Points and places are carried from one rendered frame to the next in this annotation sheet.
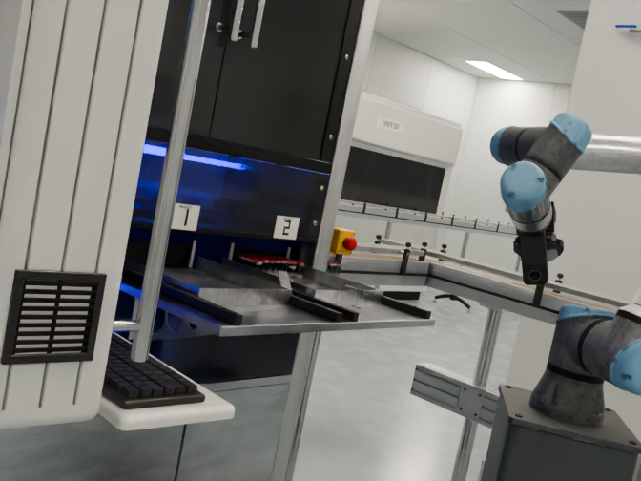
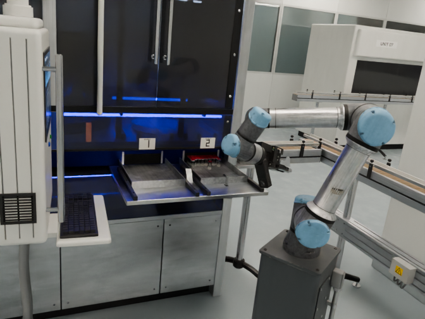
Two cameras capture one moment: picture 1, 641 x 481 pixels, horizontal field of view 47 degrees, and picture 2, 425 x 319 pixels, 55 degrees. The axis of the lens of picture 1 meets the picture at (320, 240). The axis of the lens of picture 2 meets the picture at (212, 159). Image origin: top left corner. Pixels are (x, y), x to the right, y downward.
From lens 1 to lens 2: 90 cm
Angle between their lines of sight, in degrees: 26
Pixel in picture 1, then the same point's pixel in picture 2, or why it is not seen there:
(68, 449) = not seen: hidden behind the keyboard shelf
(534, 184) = (231, 146)
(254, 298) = (163, 183)
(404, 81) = (415, 8)
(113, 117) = (25, 137)
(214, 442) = (180, 240)
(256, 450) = (205, 244)
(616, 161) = (310, 123)
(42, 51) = not seen: outside the picture
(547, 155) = (242, 130)
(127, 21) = (23, 102)
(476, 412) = (342, 232)
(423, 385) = not seen: hidden behind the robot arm
